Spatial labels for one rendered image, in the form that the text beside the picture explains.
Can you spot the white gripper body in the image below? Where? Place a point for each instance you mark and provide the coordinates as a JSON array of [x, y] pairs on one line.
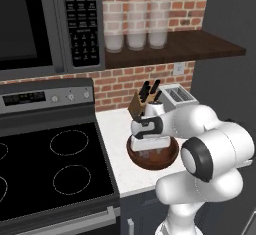
[[150, 143]]

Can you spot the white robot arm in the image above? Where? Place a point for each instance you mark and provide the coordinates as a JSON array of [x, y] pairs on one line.
[[216, 152]]

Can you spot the brown wooden bowl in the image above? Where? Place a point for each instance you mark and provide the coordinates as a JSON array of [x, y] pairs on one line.
[[153, 160]]

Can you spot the dark grey fridge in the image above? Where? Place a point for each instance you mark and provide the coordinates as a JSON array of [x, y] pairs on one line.
[[226, 89]]

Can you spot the wooden knife block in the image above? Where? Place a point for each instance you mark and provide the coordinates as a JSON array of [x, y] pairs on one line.
[[135, 107]]

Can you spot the silver toaster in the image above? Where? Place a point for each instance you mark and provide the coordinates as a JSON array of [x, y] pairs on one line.
[[178, 95]]

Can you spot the dark grey cupboard door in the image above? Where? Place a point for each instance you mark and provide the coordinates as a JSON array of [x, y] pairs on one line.
[[141, 214]]

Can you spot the silver stove knob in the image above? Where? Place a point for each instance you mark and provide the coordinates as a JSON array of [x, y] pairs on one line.
[[55, 98], [70, 96], [86, 94]]

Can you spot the dark wooden shelf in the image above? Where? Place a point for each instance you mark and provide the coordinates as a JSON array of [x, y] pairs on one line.
[[173, 49]]

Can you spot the black hob stove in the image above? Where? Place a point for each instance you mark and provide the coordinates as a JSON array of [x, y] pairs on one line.
[[50, 159]]

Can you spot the clear glass jar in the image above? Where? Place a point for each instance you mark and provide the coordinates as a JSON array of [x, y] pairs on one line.
[[158, 25], [114, 29], [136, 27]]

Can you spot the grey microwave oven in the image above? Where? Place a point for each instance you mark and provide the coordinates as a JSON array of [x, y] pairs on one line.
[[50, 25]]

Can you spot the white wall outlet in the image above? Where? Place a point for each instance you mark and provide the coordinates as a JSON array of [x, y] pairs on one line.
[[179, 68]]

